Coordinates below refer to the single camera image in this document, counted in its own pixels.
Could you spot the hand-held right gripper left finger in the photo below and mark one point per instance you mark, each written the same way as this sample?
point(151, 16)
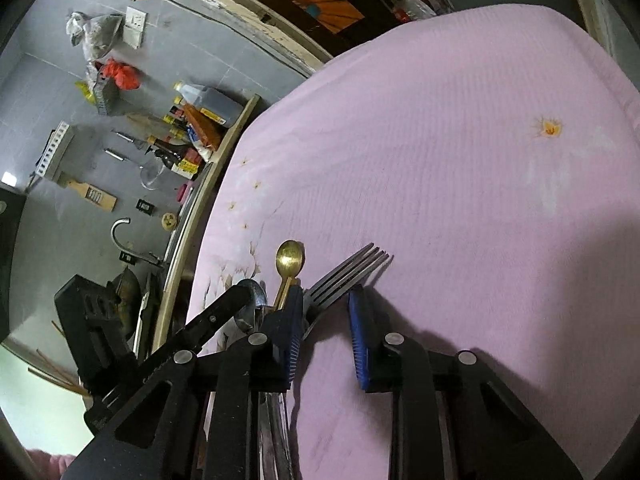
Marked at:
point(295, 340)

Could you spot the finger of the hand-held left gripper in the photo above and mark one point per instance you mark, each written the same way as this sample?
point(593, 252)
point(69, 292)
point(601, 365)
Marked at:
point(212, 318)

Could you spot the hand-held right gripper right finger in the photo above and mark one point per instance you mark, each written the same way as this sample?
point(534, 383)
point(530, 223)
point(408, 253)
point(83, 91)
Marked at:
point(359, 345)

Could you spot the large silver spoon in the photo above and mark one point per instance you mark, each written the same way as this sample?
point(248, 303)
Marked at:
point(261, 305)

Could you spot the wooden chopstick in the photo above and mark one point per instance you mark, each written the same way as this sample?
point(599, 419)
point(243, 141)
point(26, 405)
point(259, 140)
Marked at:
point(60, 371)
point(50, 377)

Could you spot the silver fork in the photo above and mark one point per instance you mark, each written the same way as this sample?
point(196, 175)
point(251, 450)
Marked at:
point(340, 280)

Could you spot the gold spoon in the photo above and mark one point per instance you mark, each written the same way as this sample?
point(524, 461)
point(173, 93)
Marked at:
point(289, 257)

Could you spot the black wok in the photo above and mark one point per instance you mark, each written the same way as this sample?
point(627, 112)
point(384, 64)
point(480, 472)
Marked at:
point(127, 295)

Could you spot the chrome faucet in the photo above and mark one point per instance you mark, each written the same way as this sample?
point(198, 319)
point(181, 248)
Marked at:
point(117, 232)

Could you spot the beige round scrubber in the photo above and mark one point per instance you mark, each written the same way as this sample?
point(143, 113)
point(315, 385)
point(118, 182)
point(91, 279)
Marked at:
point(170, 221)

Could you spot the black range hood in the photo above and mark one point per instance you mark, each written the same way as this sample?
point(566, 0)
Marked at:
point(10, 260)

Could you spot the pink soap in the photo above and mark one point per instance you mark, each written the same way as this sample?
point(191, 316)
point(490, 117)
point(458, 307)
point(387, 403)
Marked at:
point(184, 192)

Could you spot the wooden grater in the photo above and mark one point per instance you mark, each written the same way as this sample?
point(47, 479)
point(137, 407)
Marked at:
point(92, 195)

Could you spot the beige kitchen counter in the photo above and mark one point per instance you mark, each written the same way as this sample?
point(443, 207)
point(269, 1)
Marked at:
point(220, 170)

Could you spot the metal strainer ladle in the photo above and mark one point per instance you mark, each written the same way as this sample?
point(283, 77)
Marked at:
point(150, 175)

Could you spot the dark pump bottle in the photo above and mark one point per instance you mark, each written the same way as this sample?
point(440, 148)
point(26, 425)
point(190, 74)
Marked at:
point(172, 162)

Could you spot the pink floral tablecloth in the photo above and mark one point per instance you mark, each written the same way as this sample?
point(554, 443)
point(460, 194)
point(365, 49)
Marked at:
point(450, 210)

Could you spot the white seasoning packet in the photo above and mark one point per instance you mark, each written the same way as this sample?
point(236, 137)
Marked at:
point(201, 149)

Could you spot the metal peeler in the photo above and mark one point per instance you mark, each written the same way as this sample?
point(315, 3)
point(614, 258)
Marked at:
point(130, 138)

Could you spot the dark sauce bottle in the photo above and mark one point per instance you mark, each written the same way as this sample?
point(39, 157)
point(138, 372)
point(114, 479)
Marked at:
point(177, 126)
point(179, 114)

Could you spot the large dark vinegar jug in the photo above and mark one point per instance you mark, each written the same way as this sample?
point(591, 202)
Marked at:
point(215, 105)

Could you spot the small sauce bottle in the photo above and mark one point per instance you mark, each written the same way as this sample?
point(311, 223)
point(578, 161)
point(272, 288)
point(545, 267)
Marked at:
point(181, 101)

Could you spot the yellow seasoning packet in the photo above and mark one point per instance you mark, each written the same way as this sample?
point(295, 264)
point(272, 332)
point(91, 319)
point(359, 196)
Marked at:
point(85, 92)

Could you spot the red plastic bag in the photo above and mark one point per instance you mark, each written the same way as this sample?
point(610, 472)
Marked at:
point(120, 74)

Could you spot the clear bag of dried goods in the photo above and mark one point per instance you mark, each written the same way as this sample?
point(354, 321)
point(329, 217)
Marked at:
point(97, 35)

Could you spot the orange printed poster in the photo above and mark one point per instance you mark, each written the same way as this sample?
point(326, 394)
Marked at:
point(332, 10)

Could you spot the plastic bags on floor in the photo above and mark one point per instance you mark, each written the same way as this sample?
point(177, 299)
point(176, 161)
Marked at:
point(415, 2)

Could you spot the black wall socket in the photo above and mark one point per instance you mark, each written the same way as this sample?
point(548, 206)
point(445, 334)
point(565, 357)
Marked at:
point(145, 206)

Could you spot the white wall rack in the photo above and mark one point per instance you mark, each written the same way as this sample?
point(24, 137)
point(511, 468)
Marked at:
point(55, 150)

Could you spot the grey wall shelf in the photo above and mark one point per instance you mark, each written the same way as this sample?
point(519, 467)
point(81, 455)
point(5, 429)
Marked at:
point(105, 95)

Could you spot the white wall switch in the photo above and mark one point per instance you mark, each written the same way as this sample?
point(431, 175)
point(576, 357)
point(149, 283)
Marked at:
point(132, 38)

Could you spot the weathered door frame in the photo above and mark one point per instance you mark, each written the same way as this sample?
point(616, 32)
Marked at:
point(260, 25)

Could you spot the white wall socket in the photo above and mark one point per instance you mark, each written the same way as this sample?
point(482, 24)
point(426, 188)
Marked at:
point(136, 17)

